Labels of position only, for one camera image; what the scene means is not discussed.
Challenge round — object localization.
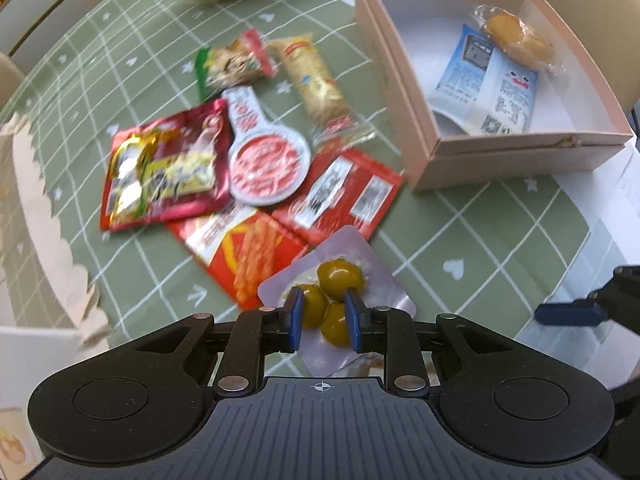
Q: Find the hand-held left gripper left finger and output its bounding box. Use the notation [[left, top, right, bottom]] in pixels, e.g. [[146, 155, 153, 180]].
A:
[[133, 290, 306, 399]]

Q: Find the blue white snack packet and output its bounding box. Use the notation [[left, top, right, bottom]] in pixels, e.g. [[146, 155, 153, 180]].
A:
[[427, 24, 541, 136]]

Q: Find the pink cardboard box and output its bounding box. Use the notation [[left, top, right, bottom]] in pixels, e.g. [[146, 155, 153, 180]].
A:
[[354, 0, 635, 193]]

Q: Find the green checkered tablecloth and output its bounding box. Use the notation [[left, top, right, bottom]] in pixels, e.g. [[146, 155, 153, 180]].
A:
[[0, 0, 601, 391]]

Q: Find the white box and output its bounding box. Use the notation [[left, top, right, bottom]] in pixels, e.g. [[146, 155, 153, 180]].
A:
[[0, 325, 81, 466]]

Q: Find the green pink snack packet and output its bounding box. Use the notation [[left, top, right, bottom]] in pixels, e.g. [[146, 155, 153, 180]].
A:
[[195, 29, 278, 101]]

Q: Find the green olive vacuum packet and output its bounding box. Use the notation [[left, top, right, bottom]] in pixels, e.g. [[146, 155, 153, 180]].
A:
[[257, 226, 417, 376]]

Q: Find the wrapped yellow cake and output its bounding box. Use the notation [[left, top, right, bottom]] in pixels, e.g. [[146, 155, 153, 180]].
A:
[[470, 4, 566, 73]]

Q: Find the beige cracker packet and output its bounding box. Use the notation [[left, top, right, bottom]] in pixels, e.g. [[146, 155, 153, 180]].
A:
[[267, 35, 376, 153]]

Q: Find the shiny dark red snack packet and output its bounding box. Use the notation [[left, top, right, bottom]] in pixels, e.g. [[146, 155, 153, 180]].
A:
[[100, 99, 233, 232]]

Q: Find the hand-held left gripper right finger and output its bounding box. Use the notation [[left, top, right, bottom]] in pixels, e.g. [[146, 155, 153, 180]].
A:
[[344, 287, 507, 397]]

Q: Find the spoon-shaped red white packet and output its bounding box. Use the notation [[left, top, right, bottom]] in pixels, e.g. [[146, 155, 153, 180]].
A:
[[220, 86, 313, 206]]

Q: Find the red fries snack packet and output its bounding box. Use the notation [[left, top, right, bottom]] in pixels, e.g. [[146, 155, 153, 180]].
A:
[[167, 210, 311, 311]]

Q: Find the red packet with white labels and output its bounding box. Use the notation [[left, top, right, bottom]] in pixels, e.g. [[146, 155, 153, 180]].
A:
[[272, 149, 405, 243]]

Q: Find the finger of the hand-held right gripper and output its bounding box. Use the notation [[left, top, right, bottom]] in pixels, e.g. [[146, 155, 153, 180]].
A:
[[534, 297, 609, 327]]

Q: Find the scalloped beige paper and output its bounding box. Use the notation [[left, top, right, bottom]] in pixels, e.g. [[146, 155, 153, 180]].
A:
[[0, 112, 108, 351]]

